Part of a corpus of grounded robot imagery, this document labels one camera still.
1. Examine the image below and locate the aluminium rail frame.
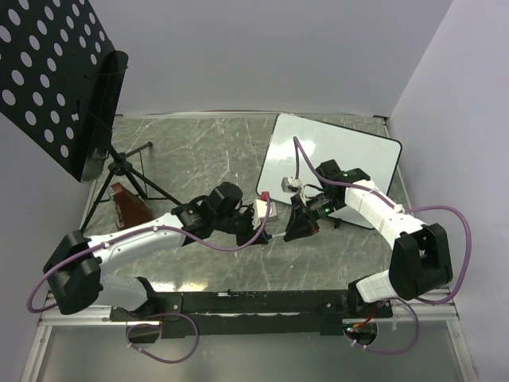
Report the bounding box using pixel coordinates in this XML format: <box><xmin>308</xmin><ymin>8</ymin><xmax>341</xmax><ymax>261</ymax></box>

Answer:
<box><xmin>20</xmin><ymin>111</ymin><xmax>478</xmax><ymax>382</ymax></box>

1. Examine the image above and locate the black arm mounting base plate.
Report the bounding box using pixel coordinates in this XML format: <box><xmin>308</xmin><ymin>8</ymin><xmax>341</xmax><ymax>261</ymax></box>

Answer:
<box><xmin>110</xmin><ymin>290</ymin><xmax>393</xmax><ymax>339</ymax></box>

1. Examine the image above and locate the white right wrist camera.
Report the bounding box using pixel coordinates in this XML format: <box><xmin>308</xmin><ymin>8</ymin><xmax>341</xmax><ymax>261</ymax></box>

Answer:
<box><xmin>281</xmin><ymin>177</ymin><xmax>301</xmax><ymax>193</ymax></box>

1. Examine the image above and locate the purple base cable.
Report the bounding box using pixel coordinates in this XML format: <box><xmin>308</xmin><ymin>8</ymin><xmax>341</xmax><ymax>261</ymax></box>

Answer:
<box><xmin>125</xmin><ymin>313</ymin><xmax>199</xmax><ymax>364</ymax></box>
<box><xmin>345</xmin><ymin>296</ymin><xmax>421</xmax><ymax>355</ymax></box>

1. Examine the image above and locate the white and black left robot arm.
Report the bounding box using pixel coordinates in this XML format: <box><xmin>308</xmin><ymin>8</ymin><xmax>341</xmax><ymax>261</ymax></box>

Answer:
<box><xmin>43</xmin><ymin>182</ymin><xmax>275</xmax><ymax>320</ymax></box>

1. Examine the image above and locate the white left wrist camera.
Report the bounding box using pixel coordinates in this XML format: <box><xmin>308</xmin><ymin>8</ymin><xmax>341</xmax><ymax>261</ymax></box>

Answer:
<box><xmin>253</xmin><ymin>191</ymin><xmax>278</xmax><ymax>227</ymax></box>

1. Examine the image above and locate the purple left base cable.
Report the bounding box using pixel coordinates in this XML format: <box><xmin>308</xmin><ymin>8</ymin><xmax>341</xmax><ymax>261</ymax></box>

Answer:
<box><xmin>125</xmin><ymin>313</ymin><xmax>199</xmax><ymax>364</ymax></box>

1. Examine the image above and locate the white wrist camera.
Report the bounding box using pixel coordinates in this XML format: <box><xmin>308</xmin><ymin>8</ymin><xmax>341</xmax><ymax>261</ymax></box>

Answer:
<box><xmin>281</xmin><ymin>177</ymin><xmax>301</xmax><ymax>193</ymax></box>
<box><xmin>253</xmin><ymin>191</ymin><xmax>278</xmax><ymax>227</ymax></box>

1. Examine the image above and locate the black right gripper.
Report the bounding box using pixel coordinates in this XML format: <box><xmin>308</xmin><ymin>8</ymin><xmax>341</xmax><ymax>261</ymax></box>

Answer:
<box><xmin>283</xmin><ymin>193</ymin><xmax>344</xmax><ymax>243</ymax></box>

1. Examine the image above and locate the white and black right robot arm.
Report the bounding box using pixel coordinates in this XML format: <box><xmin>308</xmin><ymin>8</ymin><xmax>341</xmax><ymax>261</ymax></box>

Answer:
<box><xmin>282</xmin><ymin>160</ymin><xmax>453</xmax><ymax>317</ymax></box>

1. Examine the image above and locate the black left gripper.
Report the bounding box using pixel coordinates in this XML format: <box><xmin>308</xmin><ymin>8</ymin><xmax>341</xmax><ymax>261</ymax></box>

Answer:
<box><xmin>214</xmin><ymin>205</ymin><xmax>268</xmax><ymax>248</ymax></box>

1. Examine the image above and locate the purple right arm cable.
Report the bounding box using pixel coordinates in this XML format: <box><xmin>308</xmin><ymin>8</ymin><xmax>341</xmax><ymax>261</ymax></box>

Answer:
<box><xmin>293</xmin><ymin>136</ymin><xmax>473</xmax><ymax>306</ymax></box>

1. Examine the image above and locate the brown wooden metronome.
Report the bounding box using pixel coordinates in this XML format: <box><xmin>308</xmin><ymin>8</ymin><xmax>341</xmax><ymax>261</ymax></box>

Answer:
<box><xmin>107</xmin><ymin>182</ymin><xmax>153</xmax><ymax>231</ymax></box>

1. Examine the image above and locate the black perforated music stand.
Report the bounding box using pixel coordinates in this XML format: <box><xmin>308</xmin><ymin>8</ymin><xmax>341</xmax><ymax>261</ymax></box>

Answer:
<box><xmin>0</xmin><ymin>0</ymin><xmax>190</xmax><ymax>240</ymax></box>

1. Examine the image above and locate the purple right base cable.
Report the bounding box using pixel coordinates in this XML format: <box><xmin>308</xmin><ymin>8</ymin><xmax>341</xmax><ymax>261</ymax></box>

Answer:
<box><xmin>345</xmin><ymin>296</ymin><xmax>421</xmax><ymax>355</ymax></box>

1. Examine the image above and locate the white whiteboard with black frame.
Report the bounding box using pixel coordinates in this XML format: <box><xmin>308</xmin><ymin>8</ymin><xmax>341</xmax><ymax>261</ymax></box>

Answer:
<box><xmin>256</xmin><ymin>114</ymin><xmax>402</xmax><ymax>233</ymax></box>

